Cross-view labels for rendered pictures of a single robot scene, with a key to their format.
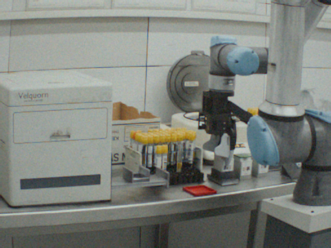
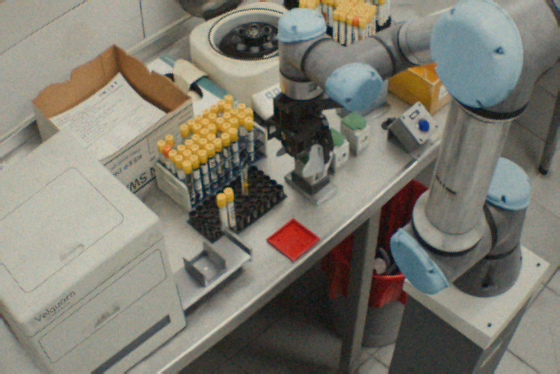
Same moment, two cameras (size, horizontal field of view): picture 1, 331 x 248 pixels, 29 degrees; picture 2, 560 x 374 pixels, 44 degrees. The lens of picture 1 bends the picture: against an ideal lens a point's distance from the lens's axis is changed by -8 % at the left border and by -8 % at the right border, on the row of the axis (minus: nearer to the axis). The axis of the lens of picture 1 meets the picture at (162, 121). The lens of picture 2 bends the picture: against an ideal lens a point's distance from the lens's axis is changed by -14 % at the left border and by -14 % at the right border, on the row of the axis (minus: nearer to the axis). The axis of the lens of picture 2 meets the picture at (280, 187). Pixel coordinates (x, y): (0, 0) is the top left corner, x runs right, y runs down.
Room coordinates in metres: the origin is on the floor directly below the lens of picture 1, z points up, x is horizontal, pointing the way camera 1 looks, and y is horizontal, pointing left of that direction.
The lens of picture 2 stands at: (0.95, 0.14, 1.99)
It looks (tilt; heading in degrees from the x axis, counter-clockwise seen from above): 48 degrees down; 345
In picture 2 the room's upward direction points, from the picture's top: 2 degrees counter-clockwise
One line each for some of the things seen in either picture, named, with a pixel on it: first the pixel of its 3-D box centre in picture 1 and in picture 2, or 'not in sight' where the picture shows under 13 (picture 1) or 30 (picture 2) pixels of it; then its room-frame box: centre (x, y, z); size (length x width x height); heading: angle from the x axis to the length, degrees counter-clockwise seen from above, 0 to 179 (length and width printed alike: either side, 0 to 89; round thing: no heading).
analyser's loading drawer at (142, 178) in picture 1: (128, 177); (195, 275); (1.72, 0.08, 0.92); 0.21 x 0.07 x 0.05; 118
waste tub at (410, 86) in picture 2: not in sight; (425, 74); (2.09, -0.51, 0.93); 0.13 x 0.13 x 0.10; 28
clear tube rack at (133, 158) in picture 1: (163, 159); (211, 158); (1.99, -0.01, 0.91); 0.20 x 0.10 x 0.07; 118
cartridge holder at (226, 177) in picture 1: (222, 175); (310, 179); (1.90, -0.18, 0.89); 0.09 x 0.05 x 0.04; 26
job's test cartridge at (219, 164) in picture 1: (223, 165); (310, 169); (1.90, -0.18, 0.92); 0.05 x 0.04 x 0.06; 26
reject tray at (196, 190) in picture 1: (199, 190); (293, 239); (1.78, -0.11, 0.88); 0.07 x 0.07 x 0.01; 28
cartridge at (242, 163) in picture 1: (242, 166); (333, 150); (1.94, -0.24, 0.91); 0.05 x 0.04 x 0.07; 28
